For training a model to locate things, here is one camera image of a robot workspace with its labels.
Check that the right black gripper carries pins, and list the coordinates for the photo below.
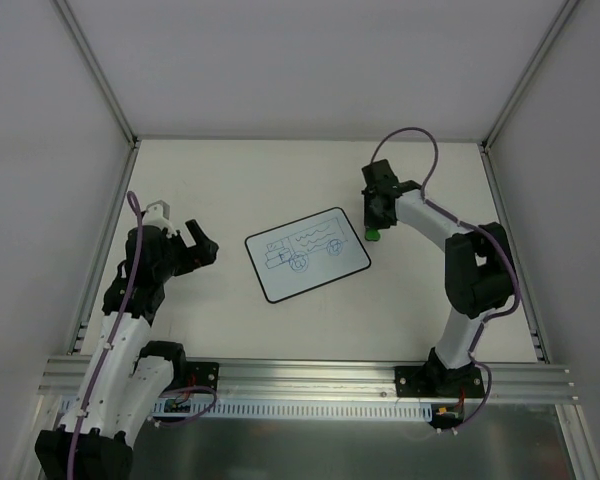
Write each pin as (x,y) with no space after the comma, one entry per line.
(375,212)

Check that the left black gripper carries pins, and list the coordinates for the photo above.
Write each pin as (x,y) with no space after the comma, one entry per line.
(186,256)

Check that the green felt whiteboard eraser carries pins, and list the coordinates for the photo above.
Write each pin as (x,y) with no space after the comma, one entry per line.
(372,235)

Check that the small black-framed whiteboard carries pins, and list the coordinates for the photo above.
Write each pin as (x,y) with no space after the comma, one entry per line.
(305,254)

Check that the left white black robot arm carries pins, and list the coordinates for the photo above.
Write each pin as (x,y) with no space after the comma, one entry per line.
(128,371)

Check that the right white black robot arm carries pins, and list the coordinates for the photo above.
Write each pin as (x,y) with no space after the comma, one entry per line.
(479,277)

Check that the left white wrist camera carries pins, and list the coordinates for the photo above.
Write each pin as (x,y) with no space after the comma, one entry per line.
(158,214)

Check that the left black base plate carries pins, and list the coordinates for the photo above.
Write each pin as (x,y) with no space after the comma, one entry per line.
(201,374)

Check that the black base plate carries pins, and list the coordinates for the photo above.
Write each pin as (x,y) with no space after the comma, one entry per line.
(201,374)
(417,381)

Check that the left aluminium table edge rail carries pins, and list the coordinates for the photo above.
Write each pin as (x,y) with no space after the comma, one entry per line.
(89,293)

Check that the aluminium table edge rail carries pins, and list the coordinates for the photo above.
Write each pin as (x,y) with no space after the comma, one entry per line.
(89,293)
(533,321)

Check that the right aluminium table edge rail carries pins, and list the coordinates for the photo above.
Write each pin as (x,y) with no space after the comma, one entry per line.
(533,321)

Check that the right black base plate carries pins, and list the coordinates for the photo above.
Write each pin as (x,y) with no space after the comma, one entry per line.
(417,381)

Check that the white slotted cable duct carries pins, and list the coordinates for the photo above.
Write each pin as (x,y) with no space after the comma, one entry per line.
(269,409)

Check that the aluminium mounting rail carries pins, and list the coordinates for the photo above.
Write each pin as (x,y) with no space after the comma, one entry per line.
(354,381)

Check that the left aluminium frame post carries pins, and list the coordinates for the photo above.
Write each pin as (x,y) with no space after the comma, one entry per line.
(79,38)

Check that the aluminium frame post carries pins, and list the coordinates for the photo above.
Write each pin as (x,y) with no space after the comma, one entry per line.
(541,52)
(79,38)

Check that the right aluminium frame post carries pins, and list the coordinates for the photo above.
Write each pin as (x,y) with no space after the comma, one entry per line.
(541,52)

